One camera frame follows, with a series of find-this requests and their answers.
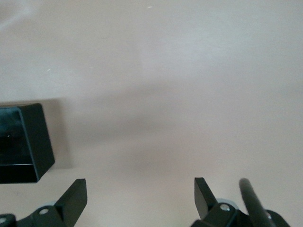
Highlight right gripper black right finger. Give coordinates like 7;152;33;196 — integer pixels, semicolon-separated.
190;176;249;227

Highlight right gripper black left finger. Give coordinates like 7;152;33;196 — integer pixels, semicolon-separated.
0;178;88;227

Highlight black rectangular plastic box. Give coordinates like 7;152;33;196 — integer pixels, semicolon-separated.
0;103;56;184

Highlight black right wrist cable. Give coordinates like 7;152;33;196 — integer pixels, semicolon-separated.
238;178;276;227

